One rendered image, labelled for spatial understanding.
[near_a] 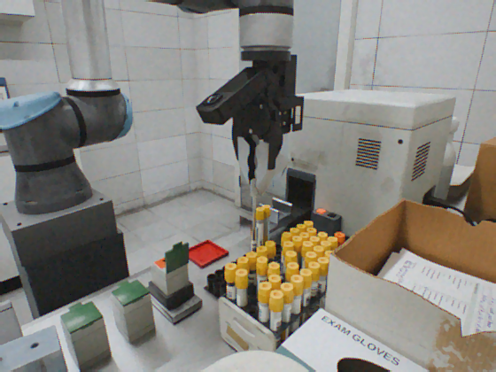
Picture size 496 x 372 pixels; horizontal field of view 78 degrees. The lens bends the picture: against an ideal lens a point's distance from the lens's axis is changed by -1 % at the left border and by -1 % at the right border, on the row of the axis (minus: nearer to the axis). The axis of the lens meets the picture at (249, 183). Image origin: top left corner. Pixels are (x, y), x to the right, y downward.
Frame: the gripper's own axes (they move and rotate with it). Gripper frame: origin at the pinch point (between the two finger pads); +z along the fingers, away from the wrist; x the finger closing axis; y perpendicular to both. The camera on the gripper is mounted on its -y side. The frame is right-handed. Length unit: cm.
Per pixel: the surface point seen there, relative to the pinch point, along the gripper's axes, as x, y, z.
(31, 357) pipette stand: -2.2, -32.9, 7.9
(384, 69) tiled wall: 46, 157, -17
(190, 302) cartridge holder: 1.8, -12.3, 16.5
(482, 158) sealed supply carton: -21, 63, 4
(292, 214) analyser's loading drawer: 6.3, 19.5, 13.8
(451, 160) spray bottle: -15, 61, 5
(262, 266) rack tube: -8.9, -7.7, 6.7
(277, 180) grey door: 118, 151, 67
